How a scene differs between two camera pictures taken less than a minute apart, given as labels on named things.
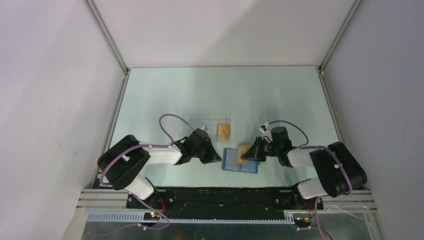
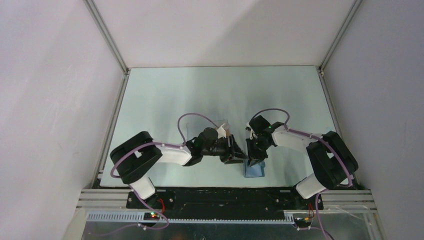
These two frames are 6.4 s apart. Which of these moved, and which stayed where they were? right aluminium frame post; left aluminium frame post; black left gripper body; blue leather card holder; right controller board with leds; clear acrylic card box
Moved: black left gripper body; blue leather card holder
Stayed: right controller board with leds; left aluminium frame post; clear acrylic card box; right aluminium frame post
